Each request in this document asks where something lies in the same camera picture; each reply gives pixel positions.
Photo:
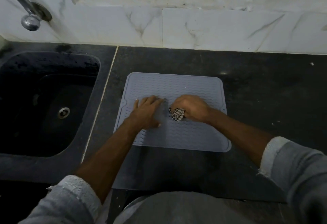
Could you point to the person's right hand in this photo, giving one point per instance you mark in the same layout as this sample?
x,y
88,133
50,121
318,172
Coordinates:
x,y
195,108

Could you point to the person's left hand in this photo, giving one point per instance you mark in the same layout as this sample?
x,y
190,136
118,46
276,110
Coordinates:
x,y
147,114

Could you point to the black white checked cloth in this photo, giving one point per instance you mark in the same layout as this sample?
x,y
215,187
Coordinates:
x,y
176,114

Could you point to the grey ribbed silicone mat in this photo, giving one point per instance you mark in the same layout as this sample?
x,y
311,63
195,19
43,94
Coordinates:
x,y
191,137

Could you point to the person's left forearm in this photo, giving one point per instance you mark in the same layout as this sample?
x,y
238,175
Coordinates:
x,y
104,160

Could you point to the person's right forearm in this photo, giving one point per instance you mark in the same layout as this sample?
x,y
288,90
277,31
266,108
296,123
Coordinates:
x,y
240,137

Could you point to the round metal sink drain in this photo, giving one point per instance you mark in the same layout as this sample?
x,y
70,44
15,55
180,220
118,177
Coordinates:
x,y
63,112

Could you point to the grey shirt body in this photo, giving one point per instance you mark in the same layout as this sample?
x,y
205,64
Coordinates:
x,y
178,209

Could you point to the black kitchen sink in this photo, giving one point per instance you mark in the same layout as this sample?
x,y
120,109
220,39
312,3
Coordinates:
x,y
38,108

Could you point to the white mesh left sleeve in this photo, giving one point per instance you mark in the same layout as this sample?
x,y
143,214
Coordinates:
x,y
66,200

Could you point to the grey shirt right sleeve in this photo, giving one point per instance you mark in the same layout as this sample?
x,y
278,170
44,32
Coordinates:
x,y
299,172

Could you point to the chrome wall faucet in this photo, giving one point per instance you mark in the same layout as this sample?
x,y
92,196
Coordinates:
x,y
30,19

